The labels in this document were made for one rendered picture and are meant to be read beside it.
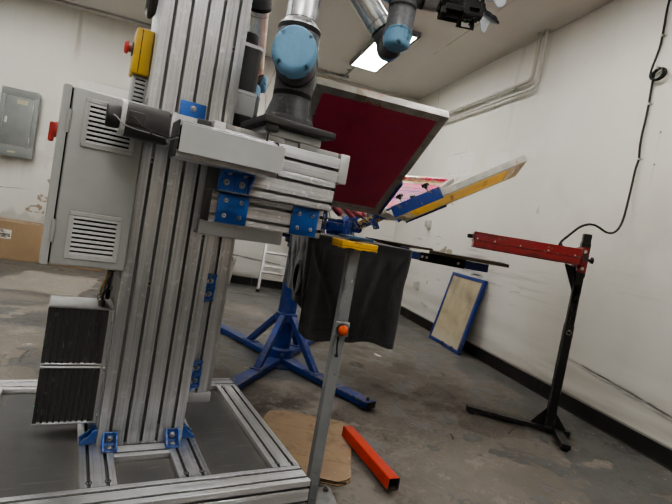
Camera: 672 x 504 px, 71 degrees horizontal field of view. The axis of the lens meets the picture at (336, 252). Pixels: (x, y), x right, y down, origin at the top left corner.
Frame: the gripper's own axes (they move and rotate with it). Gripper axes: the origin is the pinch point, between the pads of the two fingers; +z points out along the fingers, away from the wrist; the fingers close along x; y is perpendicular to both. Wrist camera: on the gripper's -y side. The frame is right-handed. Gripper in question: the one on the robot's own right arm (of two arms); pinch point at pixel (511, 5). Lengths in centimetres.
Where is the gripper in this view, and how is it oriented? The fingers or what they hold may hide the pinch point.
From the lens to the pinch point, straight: 154.9
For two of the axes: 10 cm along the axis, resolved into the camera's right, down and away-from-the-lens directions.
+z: 9.8, 1.7, 0.7
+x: 0.8, -0.7, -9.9
